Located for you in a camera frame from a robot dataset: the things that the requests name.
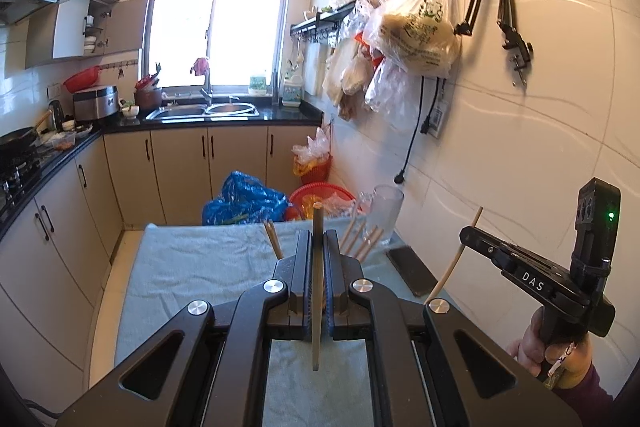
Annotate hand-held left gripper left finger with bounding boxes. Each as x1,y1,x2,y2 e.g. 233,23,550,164
60,229,313,427

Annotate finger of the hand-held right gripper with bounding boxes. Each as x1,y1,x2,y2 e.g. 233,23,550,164
459,225,516,275

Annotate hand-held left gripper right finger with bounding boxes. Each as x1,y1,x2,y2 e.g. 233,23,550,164
322,229,583,427

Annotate set of chopsticks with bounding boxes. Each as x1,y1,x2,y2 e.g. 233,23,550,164
263,214,386,263

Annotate long wooden chopstick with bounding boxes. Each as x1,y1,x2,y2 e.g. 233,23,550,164
425,207,485,305
311,202,325,372

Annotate person's right forearm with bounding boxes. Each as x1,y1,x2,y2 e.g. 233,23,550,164
550,364,616,427

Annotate person's right hand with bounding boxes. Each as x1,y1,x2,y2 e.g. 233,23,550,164
506,307,593,390

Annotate large red plastic basket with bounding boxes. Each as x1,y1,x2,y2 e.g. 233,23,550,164
287,182,358,222

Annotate black smartphone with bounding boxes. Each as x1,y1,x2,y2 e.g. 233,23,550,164
386,246,440,298

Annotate blue plastic bag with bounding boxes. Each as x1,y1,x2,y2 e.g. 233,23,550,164
201,171,291,226

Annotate small red basket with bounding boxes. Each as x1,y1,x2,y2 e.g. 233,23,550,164
298,154,333,185

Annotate light blue towel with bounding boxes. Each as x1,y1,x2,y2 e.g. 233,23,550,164
115,222,396,427

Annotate crumpled clear plastic bag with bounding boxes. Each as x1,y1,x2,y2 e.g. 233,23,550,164
292,127,331,162

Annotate hanging white tag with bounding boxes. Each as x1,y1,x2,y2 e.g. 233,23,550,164
427,79,451,138

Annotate beige base cabinets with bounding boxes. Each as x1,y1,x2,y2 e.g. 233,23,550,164
0,126,323,408

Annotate black kitchen countertop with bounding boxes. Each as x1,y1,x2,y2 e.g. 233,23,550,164
0,97,323,238

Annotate white detergent bottle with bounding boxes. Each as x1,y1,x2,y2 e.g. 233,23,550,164
281,72,305,108

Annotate bunch of hanging plastic bags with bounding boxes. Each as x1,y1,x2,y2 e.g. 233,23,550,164
322,0,416,122

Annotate white cutting board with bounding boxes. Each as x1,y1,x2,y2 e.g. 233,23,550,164
304,42,326,96

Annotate steel sink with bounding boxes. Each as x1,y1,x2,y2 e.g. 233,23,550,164
146,102,261,122

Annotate steel faucet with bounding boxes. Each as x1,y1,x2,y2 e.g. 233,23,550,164
200,67,216,105

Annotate large clear plastic bag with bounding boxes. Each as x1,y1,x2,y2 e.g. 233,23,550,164
376,0,462,80

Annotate brown pot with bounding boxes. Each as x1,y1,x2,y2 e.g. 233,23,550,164
135,87,163,110

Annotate kitchen window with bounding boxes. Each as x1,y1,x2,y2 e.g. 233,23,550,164
142,0,303,92

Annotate silver rice cooker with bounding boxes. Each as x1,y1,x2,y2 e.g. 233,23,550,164
72,85,121,122

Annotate food container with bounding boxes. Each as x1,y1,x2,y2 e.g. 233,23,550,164
40,129,77,150

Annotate black kettle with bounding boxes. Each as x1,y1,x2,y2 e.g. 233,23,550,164
47,99,66,132

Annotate red plastic basin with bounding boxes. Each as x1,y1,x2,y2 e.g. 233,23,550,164
63,67,102,94

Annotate gas stove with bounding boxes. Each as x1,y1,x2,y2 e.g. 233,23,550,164
0,152,43,208

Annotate black wok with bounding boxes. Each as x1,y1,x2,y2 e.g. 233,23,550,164
0,127,41,152

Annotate black power cable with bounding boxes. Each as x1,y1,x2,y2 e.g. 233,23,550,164
394,77,431,185

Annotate black wall rack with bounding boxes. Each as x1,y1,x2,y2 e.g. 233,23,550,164
290,0,363,42

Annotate open wall cabinet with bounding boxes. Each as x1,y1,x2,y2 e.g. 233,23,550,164
25,0,151,68

